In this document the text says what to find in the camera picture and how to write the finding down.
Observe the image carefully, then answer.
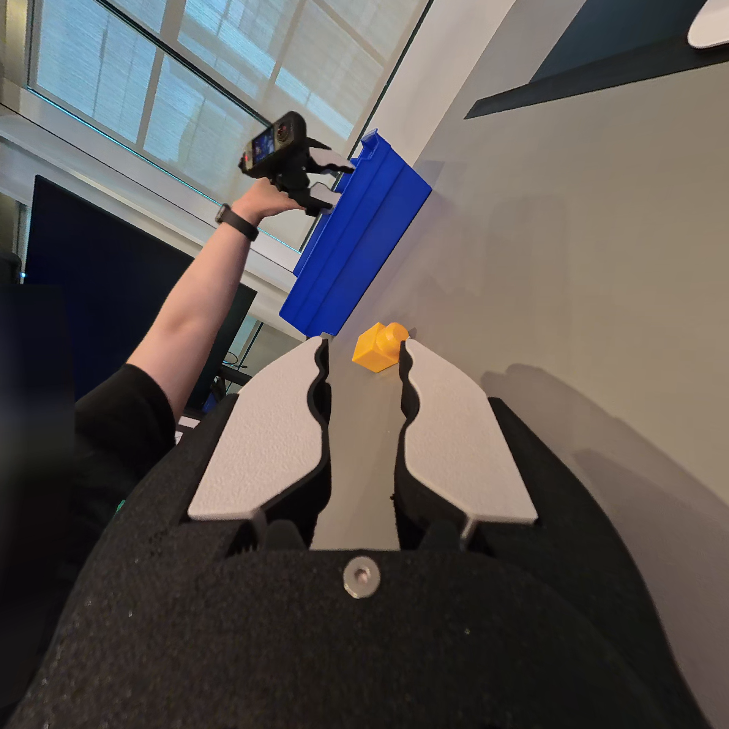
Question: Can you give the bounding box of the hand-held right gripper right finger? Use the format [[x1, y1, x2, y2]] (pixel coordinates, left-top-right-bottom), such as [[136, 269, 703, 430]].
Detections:
[[393, 339, 539, 546]]

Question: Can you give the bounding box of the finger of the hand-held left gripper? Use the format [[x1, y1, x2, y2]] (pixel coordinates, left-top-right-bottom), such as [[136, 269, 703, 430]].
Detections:
[[308, 181, 344, 211], [310, 148, 356, 175]]

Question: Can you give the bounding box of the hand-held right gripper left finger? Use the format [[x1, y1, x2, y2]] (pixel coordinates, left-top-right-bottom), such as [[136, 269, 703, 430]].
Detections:
[[187, 336, 332, 549]]

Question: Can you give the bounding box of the blue plastic bin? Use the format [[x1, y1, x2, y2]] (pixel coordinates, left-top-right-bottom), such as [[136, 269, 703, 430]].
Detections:
[[278, 129, 433, 338]]

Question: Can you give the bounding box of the orange one-stud block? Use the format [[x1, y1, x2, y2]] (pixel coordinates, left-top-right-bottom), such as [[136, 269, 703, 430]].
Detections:
[[351, 322, 410, 374]]

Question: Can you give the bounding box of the person's left forearm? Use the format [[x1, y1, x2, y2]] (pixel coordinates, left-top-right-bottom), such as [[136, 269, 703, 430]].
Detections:
[[126, 225, 252, 423]]

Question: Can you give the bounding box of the grey desk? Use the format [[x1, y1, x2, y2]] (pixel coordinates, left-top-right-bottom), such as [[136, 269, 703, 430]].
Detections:
[[251, 0, 729, 729]]

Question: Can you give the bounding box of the black desk inlay panel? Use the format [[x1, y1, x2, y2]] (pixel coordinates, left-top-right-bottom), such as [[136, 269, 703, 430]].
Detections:
[[464, 0, 729, 121]]

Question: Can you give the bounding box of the person's left hand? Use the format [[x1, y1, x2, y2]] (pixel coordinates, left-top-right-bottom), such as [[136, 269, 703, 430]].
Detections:
[[232, 178, 304, 225]]

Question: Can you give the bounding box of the black wristwatch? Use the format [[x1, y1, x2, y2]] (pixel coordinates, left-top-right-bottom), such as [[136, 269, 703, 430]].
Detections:
[[214, 203, 260, 243]]

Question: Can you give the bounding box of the large gridded window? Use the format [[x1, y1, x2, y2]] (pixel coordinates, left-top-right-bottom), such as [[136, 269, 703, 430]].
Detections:
[[25, 0, 435, 255]]

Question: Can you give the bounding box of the person's black jacket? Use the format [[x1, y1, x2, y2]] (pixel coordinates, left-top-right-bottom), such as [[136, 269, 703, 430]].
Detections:
[[74, 363, 178, 627]]

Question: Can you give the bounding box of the black monitor screen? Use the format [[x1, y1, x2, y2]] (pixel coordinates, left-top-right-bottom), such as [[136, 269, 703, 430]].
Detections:
[[23, 175, 259, 403]]

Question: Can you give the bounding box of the white document stand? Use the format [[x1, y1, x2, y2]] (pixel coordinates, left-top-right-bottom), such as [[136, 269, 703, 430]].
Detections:
[[686, 0, 729, 51]]

